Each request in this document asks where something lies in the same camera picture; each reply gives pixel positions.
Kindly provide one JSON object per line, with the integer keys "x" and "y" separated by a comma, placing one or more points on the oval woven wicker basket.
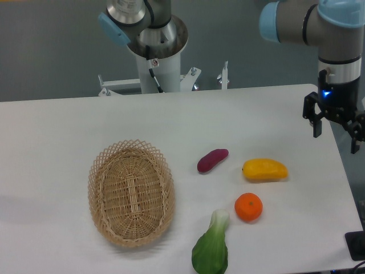
{"x": 131, "y": 193}

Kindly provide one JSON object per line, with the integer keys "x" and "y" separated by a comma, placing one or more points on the black device at table edge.
{"x": 355, "y": 244}

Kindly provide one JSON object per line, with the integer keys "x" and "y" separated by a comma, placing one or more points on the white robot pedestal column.
{"x": 165, "y": 72}

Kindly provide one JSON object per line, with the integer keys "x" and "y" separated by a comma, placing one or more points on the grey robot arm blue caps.
{"x": 156, "y": 38}

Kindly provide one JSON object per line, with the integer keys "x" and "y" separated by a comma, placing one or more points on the purple sweet potato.
{"x": 210, "y": 160}

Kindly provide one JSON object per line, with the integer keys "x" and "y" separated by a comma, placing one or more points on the orange tangerine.
{"x": 248, "y": 207}

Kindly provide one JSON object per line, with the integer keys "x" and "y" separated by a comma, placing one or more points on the yellow mango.
{"x": 264, "y": 169}

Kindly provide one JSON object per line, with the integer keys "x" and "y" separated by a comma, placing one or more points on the white metal base frame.
{"x": 188, "y": 82}

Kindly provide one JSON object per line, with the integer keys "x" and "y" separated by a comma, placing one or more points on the green bok choy leaf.
{"x": 210, "y": 253}

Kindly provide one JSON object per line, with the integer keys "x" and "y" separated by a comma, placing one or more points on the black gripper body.
{"x": 336, "y": 102}

